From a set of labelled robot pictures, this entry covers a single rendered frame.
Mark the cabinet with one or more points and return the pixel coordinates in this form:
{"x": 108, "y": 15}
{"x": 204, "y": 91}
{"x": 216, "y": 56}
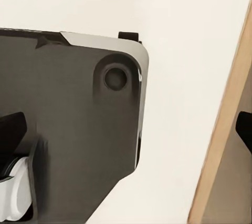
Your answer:
{"x": 230, "y": 199}

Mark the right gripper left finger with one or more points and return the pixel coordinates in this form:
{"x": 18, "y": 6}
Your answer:
{"x": 13, "y": 128}

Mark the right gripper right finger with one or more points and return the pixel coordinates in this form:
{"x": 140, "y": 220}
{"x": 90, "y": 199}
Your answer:
{"x": 244, "y": 128}

